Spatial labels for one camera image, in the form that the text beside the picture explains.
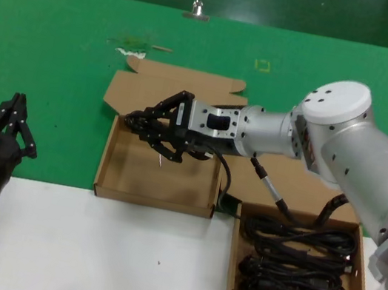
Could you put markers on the thin wooden stick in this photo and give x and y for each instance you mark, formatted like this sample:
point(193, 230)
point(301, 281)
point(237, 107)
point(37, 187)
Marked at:
point(162, 49)

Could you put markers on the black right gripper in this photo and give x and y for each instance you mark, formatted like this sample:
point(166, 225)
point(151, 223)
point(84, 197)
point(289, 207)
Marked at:
point(216, 145)

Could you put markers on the white paper scrap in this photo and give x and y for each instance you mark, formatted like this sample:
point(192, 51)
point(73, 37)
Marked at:
point(131, 53)

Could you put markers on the green table cloth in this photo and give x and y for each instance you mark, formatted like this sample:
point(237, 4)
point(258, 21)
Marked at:
point(45, 51)

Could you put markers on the open brown cardboard box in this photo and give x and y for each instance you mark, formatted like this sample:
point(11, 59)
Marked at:
point(305, 198)

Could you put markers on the green paper shreds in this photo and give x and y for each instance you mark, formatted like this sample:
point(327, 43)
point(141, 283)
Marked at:
point(133, 43)

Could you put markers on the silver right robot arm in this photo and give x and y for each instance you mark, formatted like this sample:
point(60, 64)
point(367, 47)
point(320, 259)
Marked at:
point(347, 149)

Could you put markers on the cardboard box with lid hole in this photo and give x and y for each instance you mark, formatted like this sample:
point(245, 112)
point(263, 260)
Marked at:
point(157, 183)

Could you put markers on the silver binder clip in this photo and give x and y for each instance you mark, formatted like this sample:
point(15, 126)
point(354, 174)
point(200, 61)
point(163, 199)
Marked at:
point(196, 12)

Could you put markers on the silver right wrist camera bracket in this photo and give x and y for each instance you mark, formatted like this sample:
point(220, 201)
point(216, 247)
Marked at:
point(199, 116)

